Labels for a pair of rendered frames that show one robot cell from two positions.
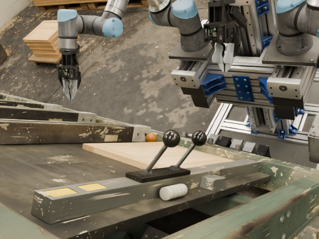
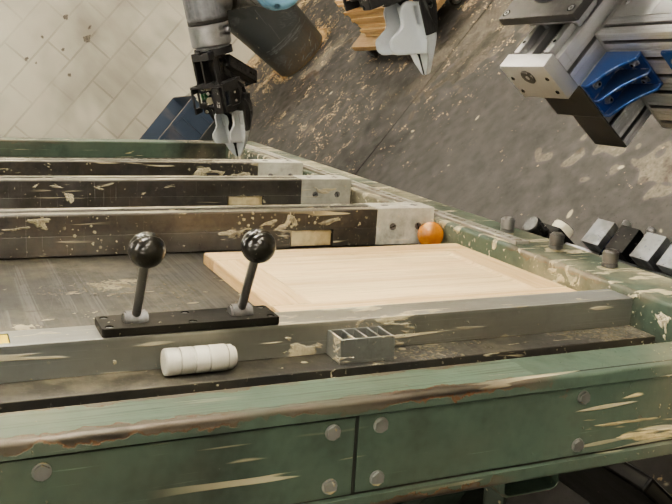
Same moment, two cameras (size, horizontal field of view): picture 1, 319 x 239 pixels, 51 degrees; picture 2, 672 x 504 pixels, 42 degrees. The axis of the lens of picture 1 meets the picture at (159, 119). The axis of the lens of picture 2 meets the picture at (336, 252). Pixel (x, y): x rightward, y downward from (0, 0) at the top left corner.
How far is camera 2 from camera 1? 0.63 m
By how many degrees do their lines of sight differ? 30
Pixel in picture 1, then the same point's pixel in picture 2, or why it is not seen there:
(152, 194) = (142, 362)
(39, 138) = (120, 243)
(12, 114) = (143, 191)
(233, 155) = (580, 278)
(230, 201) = not seen: hidden behind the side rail
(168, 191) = (165, 358)
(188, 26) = not seen: outside the picture
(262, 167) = (638, 312)
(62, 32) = (189, 12)
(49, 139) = not seen: hidden behind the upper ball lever
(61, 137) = (173, 240)
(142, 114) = (575, 164)
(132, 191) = (74, 352)
